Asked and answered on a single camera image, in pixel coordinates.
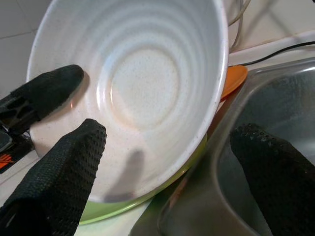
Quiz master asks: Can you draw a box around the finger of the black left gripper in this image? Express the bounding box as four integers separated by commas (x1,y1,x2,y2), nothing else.
0,65,85,135

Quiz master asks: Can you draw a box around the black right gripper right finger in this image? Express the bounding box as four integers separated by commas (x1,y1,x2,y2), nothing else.
230,122,315,236

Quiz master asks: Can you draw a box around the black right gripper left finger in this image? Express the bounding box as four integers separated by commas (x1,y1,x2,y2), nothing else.
0,119,107,236

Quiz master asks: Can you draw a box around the green plate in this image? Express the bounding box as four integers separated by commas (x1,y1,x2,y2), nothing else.
78,134,209,226

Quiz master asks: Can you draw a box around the white ribbed bowl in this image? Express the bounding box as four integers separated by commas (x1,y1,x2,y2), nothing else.
26,0,230,205

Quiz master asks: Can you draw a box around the stainless steel sink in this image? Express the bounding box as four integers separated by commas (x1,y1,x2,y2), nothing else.
127,56,315,236

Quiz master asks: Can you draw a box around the orange plate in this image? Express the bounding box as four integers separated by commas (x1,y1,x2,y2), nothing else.
220,65,249,100

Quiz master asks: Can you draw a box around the thin black counter cable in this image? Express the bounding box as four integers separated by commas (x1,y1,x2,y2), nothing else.
243,41,315,66

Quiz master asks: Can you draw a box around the white cable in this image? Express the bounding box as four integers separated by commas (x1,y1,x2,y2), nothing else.
227,0,247,54

